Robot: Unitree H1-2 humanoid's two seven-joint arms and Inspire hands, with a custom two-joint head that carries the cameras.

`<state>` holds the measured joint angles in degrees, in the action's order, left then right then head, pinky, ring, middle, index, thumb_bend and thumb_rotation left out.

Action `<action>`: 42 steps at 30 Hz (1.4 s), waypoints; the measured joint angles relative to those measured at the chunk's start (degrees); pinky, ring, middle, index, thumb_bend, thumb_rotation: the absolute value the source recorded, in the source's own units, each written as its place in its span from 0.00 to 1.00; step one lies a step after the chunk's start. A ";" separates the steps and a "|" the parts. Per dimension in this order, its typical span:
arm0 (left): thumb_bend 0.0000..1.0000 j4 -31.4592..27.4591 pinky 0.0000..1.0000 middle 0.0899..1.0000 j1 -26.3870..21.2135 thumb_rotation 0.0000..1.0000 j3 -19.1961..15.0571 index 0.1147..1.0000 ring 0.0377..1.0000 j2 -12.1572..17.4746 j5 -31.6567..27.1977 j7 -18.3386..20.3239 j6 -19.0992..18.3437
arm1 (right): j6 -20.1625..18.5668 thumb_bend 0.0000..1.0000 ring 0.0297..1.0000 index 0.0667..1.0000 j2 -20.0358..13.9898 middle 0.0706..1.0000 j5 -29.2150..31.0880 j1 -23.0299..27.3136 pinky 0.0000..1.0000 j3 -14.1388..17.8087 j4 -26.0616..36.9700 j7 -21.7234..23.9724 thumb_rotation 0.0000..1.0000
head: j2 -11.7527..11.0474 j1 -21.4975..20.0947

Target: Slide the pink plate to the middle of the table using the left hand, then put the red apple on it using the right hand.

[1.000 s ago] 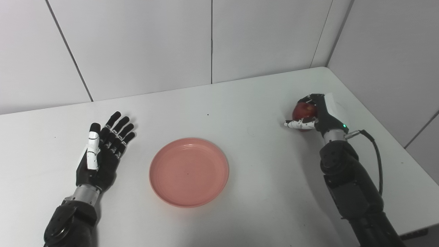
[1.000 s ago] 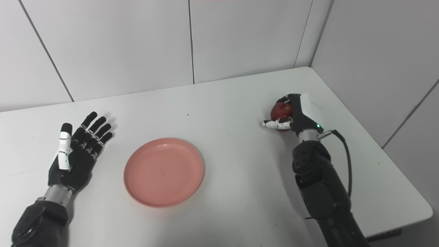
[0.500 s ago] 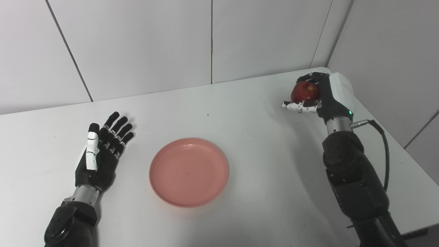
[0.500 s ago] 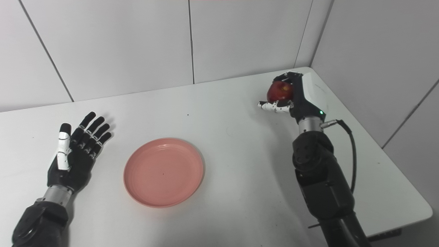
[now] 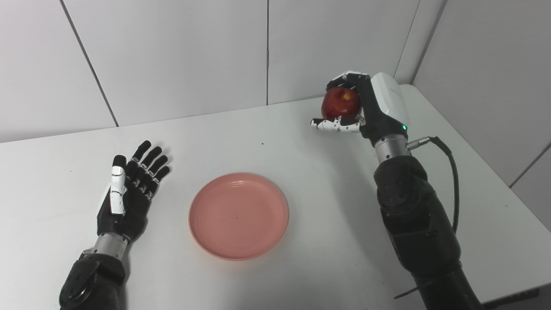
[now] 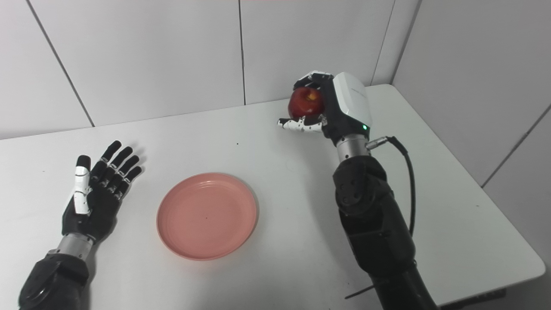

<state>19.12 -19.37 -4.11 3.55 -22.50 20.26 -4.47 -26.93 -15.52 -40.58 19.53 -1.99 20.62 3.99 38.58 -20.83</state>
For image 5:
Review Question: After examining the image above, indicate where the red apple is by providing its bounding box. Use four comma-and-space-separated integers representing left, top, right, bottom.
321, 87, 361, 121

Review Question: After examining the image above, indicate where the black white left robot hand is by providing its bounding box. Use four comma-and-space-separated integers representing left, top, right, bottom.
96, 140, 171, 244

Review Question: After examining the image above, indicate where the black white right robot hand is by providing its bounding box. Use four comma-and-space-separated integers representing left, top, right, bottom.
311, 71, 410, 147

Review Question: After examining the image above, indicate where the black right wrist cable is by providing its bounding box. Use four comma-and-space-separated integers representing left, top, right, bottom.
407, 136, 460, 233

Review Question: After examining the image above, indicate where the pink round plate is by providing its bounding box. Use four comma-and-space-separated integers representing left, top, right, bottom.
188, 172, 290, 261

